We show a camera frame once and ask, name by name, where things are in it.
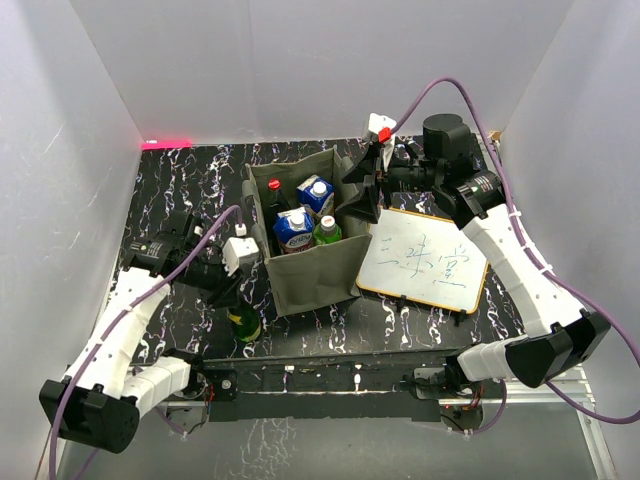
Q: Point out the blue red juice carton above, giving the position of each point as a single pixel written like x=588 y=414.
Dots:
x=294 y=230

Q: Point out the dark cola bottle red label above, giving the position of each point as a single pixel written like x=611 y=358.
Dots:
x=276 y=201

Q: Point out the aluminium frame rail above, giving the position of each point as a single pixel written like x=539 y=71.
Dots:
x=99 y=402

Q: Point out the Fontana pineapple juice carton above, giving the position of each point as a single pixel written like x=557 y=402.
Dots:
x=317 y=197

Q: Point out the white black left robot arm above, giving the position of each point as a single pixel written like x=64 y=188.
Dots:
x=99 y=401

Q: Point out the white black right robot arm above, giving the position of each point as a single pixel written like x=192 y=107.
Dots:
x=559 y=332

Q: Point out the pink tape strip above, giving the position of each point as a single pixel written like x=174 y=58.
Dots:
x=165 y=144

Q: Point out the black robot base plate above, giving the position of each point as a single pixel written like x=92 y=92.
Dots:
x=412 y=384

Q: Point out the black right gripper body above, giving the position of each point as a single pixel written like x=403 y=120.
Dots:
x=383 y=179

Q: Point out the green glass bottle front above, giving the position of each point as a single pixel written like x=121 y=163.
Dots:
x=245 y=321

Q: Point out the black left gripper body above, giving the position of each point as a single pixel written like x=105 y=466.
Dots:
x=220 y=284

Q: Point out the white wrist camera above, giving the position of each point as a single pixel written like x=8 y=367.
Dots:
x=239 y=250
x=380 y=128

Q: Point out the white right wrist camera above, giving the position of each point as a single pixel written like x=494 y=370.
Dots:
x=380 y=128

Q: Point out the grey-green canvas bag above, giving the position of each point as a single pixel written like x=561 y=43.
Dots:
x=321 y=275

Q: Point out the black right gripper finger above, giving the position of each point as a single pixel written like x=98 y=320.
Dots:
x=366 y=166
x=363 y=206

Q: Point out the yellow-framed whiteboard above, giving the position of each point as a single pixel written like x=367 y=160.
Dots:
x=425 y=259

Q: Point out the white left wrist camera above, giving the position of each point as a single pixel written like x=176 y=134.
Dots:
x=239 y=250

